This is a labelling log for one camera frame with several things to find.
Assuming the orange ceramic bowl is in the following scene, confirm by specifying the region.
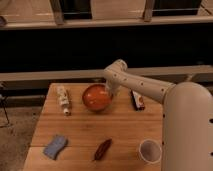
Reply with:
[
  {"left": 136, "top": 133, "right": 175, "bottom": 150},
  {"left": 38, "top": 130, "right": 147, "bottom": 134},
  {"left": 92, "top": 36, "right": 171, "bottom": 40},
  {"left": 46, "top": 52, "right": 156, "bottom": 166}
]
[{"left": 82, "top": 84, "right": 113, "bottom": 112}]

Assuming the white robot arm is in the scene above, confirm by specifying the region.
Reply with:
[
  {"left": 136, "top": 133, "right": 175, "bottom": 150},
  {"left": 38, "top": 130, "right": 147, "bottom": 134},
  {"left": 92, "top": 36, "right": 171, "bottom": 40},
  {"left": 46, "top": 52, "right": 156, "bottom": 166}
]
[{"left": 103, "top": 59, "right": 213, "bottom": 171}]

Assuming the white plastic bottle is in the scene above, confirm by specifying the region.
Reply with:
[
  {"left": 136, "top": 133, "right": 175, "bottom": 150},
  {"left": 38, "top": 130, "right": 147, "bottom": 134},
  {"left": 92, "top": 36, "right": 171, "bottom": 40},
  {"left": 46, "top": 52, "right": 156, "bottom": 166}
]
[{"left": 56, "top": 86, "right": 71, "bottom": 116}]

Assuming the dark red chili pepper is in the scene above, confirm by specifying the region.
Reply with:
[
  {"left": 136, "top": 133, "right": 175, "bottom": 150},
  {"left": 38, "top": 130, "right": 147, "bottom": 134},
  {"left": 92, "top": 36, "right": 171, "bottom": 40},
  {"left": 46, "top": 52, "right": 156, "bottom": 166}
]
[{"left": 93, "top": 139, "right": 112, "bottom": 161}]

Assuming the blue sponge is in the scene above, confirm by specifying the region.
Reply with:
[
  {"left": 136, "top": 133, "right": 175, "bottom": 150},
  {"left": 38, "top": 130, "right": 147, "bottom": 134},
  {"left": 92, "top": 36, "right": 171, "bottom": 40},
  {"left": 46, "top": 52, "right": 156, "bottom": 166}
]
[{"left": 43, "top": 135, "right": 68, "bottom": 160}]

